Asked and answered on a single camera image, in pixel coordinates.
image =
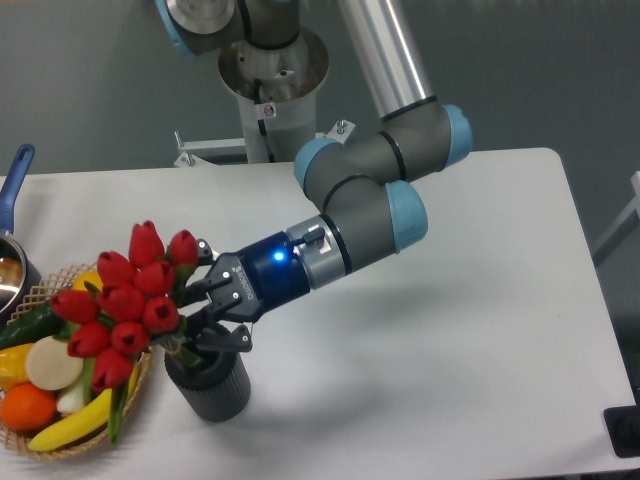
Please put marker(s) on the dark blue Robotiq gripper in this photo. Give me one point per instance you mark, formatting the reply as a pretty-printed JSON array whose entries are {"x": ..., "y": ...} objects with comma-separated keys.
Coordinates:
[{"x": 241, "y": 287}]

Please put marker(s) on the red tulip bouquet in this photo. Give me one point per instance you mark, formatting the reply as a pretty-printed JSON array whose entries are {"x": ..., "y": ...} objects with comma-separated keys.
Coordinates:
[{"x": 139, "y": 303}]

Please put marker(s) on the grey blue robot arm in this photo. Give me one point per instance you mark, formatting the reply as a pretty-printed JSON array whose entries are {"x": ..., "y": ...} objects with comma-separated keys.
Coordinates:
[{"x": 363, "y": 191}]

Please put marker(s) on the dark grey ribbed vase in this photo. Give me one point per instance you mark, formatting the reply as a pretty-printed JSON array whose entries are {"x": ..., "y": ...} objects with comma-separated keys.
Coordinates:
[{"x": 215, "y": 385}]

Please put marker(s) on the yellow squash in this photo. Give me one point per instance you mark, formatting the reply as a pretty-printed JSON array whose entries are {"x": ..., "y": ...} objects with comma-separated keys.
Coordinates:
[{"x": 88, "y": 281}]

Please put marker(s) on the yellow banana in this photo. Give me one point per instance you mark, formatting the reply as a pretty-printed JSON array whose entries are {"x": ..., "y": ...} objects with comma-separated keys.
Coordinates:
[{"x": 101, "y": 419}]

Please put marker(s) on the woven wicker basket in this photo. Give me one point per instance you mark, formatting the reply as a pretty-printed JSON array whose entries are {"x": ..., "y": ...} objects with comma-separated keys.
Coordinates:
[{"x": 17, "y": 442}]

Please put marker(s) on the green bok choy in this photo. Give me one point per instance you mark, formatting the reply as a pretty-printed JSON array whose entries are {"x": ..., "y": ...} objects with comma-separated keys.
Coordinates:
[{"x": 79, "y": 393}]

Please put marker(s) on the green cucumber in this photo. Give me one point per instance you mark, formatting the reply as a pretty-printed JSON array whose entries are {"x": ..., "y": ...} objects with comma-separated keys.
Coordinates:
[{"x": 37, "y": 323}]

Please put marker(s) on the beige round disc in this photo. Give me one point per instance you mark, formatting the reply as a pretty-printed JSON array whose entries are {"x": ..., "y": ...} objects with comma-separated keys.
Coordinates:
[{"x": 49, "y": 367}]

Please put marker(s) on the yellow bell pepper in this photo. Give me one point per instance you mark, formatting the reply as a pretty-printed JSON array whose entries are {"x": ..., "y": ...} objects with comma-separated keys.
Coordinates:
[{"x": 12, "y": 366}]

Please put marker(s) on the orange fruit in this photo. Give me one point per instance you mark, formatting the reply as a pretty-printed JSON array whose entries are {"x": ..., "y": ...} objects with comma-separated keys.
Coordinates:
[{"x": 28, "y": 408}]

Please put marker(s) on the black box at edge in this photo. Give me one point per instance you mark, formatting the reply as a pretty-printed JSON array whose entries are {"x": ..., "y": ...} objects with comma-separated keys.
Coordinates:
[{"x": 623, "y": 429}]

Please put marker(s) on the blue handled saucepan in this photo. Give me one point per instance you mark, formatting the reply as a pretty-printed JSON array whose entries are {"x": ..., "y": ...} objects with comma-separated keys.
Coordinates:
[{"x": 18, "y": 274}]

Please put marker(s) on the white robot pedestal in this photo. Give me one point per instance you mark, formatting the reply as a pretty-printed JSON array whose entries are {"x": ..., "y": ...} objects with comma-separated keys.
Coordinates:
[{"x": 276, "y": 93}]

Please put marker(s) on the white frame at right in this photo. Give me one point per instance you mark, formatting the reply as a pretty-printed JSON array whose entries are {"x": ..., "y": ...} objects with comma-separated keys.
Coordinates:
[{"x": 620, "y": 228}]

